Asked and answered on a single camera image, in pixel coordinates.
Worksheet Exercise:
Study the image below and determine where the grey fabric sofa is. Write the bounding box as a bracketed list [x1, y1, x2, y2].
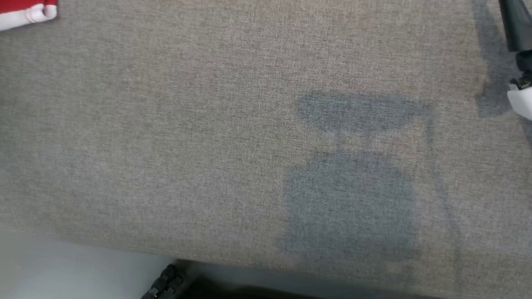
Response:
[0, 0, 532, 299]

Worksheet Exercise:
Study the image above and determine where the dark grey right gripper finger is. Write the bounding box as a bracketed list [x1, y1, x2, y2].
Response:
[495, 0, 532, 55]

